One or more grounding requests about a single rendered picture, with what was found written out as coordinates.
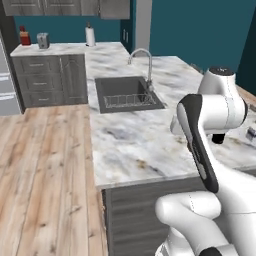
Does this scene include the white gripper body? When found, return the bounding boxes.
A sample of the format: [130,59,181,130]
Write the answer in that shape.
[170,114,188,136]

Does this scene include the silver curved tap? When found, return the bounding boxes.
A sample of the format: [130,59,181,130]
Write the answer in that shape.
[127,47,155,93]

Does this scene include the dark grey sink basin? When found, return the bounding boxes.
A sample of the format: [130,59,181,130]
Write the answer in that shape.
[94,75,166,115]

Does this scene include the grey drink can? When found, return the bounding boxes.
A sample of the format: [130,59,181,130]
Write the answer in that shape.
[245,126,256,141]

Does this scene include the grey island cabinet front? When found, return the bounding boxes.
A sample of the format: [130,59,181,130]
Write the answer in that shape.
[101,175,209,256]

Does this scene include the dark teal tall cupboard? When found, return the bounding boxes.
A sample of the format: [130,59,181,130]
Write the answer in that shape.
[119,0,137,53]

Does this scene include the white paper towel roll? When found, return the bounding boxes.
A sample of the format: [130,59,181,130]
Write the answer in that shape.
[84,22,97,48]

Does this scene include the grey base cupboards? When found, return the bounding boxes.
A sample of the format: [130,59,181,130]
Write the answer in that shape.
[10,53,89,109]

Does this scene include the grey toaster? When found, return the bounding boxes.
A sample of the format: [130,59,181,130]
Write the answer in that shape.
[36,32,51,50]

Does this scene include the silver fridge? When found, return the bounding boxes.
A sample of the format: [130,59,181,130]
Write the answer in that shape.
[0,30,24,117]

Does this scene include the red jar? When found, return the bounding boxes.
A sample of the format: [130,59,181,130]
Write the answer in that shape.
[18,25,33,47]

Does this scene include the wire rack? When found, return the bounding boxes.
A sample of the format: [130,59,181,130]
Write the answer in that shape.
[103,93,158,110]

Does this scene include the grey wall cupboards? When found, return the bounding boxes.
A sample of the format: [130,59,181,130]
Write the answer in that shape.
[1,0,131,20]

